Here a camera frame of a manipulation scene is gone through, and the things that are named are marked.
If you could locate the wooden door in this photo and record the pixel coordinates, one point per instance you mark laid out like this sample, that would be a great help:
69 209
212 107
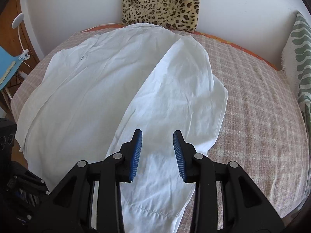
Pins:
26 36

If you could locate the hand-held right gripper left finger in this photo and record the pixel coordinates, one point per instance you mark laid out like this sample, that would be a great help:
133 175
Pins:
136 155

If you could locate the leopard print cushion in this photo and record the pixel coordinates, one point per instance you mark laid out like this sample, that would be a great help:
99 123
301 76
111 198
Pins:
160 4

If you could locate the white clip lamp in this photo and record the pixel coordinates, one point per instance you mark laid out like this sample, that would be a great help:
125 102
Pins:
18 20

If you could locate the pink plaid blanket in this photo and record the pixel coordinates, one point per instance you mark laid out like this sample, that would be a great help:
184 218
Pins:
255 102

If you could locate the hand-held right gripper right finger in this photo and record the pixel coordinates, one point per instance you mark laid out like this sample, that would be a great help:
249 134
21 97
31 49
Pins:
178 155

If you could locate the green striped throw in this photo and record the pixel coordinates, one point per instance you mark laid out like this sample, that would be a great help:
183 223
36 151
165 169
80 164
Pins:
303 60

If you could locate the white long-sleeved shirt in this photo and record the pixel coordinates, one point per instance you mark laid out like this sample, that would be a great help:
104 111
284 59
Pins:
97 89

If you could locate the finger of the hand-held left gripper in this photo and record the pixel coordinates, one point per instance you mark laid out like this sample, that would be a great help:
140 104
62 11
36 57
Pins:
29 182

